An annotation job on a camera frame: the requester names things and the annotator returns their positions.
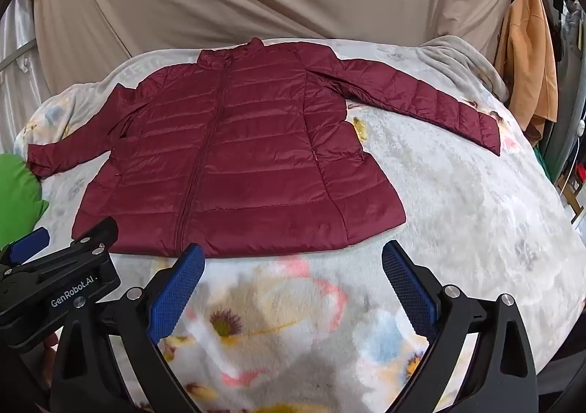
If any orange hanging garment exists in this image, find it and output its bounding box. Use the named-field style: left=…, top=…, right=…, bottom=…
left=494, top=0, right=559, bottom=148

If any green cloth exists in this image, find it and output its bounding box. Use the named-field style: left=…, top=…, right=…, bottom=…
left=0, top=153, right=49, bottom=251

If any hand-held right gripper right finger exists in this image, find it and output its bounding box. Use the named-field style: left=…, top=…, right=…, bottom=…
left=381, top=239, right=538, bottom=413

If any grey floral fleece blanket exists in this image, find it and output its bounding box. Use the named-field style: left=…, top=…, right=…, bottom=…
left=13, top=35, right=586, bottom=413

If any maroon puffer jacket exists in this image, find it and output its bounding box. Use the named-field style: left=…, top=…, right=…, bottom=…
left=26, top=38, right=502, bottom=258

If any white shiny curtain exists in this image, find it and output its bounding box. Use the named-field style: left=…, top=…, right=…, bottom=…
left=0, top=0, right=51, bottom=157

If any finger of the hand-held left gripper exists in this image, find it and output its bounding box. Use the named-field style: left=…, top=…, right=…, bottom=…
left=0, top=226, right=50, bottom=267
left=71, top=217, right=119, bottom=258

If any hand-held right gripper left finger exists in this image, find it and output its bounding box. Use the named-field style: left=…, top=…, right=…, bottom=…
left=49, top=243, right=207, bottom=413

